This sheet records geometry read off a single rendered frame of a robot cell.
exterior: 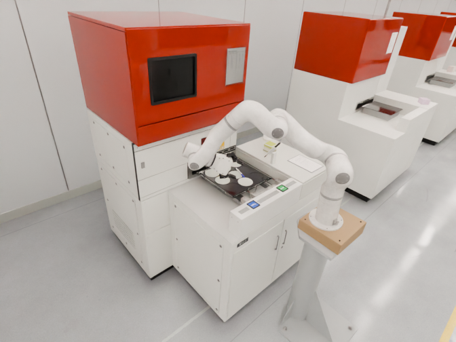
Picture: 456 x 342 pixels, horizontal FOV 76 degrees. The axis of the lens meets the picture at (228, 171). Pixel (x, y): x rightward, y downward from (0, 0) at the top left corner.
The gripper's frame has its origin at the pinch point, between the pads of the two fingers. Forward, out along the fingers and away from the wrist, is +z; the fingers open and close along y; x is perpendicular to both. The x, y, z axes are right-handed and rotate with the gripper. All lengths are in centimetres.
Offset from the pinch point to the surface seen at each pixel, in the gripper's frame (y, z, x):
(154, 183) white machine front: -38, -38, 20
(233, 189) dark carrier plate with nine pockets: -20.5, 8.8, 17.4
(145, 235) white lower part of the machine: -77, -31, 18
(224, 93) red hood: 28, -19, 43
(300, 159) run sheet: 8, 52, 45
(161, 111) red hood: 9, -50, 15
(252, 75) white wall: 27, 40, 289
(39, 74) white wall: -36, -156, 120
